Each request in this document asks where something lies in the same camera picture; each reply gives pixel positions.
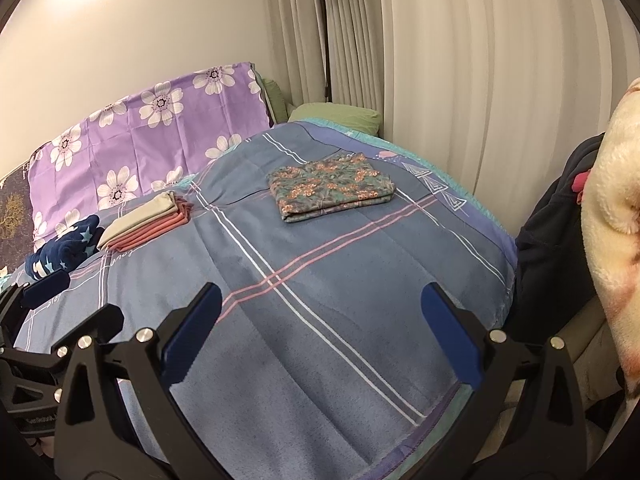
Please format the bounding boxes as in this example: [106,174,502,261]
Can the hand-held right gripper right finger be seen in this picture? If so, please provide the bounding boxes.
[421,282,588,480]

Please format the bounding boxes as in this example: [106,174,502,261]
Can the floral print shirt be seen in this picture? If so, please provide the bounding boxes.
[266,152,397,223]

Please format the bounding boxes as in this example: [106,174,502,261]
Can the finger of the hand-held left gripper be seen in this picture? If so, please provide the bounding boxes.
[50,304,126,362]
[0,269,71,356]

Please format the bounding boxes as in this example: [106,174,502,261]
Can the folded beige and pink cloths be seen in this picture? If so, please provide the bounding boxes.
[96,191,178,251]

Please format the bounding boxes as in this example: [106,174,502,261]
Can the cream pleated curtain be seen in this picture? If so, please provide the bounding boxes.
[260,0,640,201]

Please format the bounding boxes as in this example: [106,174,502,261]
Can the dark garment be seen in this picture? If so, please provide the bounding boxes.
[515,132,608,346]

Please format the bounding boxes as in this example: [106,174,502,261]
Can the pink folded cloth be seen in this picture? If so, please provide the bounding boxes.
[112,199,195,253]

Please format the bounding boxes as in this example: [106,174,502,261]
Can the purple floral pillow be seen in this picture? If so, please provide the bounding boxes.
[27,61,273,241]

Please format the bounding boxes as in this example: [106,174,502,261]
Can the navy star print blanket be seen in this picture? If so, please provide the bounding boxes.
[26,214,106,282]

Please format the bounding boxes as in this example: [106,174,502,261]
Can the cream fleece blanket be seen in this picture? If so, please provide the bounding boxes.
[580,77,640,406]

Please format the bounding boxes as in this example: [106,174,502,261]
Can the dark tree print pillow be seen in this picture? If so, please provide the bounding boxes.
[0,162,36,271]

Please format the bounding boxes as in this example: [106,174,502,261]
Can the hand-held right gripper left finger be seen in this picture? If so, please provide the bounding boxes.
[52,282,223,480]

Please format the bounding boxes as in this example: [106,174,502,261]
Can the blue plaid bed sheet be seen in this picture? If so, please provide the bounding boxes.
[0,119,518,480]

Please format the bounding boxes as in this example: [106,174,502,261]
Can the green pillow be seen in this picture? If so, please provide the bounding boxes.
[260,77,288,123]
[287,102,382,137]

